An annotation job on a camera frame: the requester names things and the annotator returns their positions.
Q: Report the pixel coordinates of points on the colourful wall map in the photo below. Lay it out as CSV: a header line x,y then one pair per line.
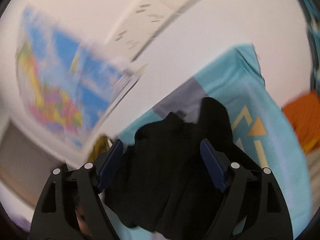
x,y
69,87

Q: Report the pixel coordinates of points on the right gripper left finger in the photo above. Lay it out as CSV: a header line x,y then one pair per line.
x,y
55,215

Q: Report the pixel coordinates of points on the orange stool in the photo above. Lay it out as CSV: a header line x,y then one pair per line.
x,y
303,115

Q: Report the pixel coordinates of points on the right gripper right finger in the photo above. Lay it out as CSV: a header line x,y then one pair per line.
x,y
253,205

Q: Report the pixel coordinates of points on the white wall socket panel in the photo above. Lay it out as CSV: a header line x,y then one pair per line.
x,y
146,20

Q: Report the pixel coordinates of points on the black coat with gold buttons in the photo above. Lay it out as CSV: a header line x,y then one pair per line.
x,y
162,184

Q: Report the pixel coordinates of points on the mustard yellow garment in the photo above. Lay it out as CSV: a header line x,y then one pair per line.
x,y
102,145

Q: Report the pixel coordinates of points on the teal patterned bed sheet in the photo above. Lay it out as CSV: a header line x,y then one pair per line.
x,y
258,126

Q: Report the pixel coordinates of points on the teal perforated plastic rack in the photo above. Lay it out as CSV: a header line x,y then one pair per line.
x,y
310,9

